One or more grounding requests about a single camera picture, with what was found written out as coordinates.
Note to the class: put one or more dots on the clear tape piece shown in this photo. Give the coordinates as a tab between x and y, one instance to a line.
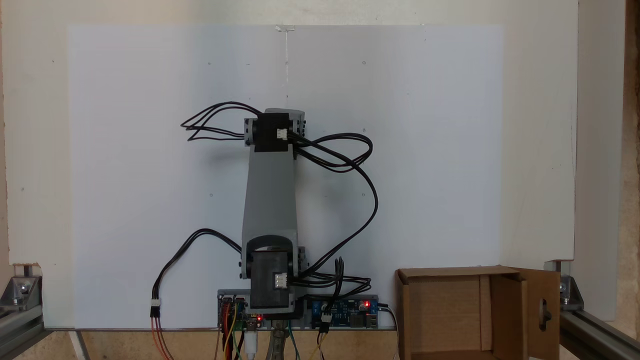
285	28

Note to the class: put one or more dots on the white paper sheet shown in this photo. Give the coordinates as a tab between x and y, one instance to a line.
425	150

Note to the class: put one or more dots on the blue circuit board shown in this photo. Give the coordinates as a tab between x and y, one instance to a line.
350	310

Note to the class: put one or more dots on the green circuit board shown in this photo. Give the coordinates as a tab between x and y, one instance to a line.
242	316

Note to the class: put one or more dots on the metal table clamp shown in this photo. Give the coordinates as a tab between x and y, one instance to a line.
276	345

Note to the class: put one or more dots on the brown cardboard box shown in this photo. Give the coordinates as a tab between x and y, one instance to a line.
445	310

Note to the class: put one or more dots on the metal corner bracket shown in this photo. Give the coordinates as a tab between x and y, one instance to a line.
570	292
20	290

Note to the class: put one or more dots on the aluminium frame rail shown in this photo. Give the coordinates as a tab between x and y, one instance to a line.
17	325
595	335

